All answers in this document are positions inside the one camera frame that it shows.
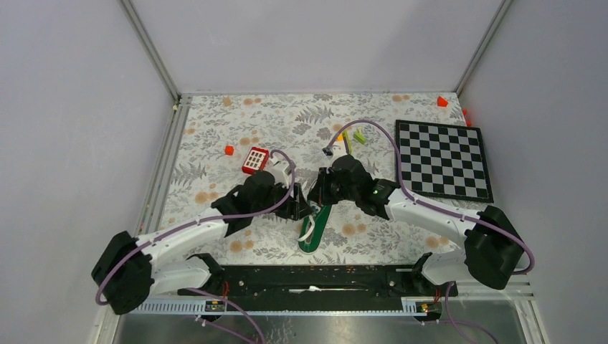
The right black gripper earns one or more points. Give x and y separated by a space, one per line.
320 191

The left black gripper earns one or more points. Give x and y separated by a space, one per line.
295 207

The white shoelace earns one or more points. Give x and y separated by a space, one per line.
309 226

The green white sneaker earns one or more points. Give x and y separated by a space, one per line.
322 214

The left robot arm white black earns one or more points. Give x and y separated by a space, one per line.
132 268

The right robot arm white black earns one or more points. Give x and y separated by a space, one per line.
489 251

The red white brick block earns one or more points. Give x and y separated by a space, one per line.
255 160

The lime green block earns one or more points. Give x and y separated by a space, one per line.
359 137

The small red cube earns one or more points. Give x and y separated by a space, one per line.
229 150

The floral patterned table mat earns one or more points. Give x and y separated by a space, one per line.
300 125

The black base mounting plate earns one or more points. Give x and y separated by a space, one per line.
324 288

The black white checkerboard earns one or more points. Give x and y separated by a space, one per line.
443 161

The red block far corner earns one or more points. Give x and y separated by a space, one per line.
441 102

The red block at wall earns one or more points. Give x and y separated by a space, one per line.
466 116

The aluminium frame rail front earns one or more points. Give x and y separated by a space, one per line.
197 301

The right aluminium corner post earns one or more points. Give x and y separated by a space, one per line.
483 44

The aluminium corner post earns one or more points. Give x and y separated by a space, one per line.
149 48
483 44

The left aluminium corner post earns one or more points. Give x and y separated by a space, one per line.
149 48

